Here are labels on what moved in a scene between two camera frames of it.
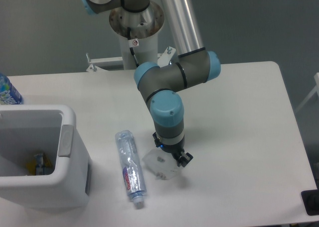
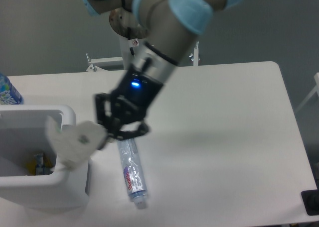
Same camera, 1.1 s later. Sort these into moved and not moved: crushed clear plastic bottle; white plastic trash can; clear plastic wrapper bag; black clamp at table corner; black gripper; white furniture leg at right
Moved: black gripper; clear plastic wrapper bag
Not moved: white furniture leg at right; crushed clear plastic bottle; black clamp at table corner; white plastic trash can
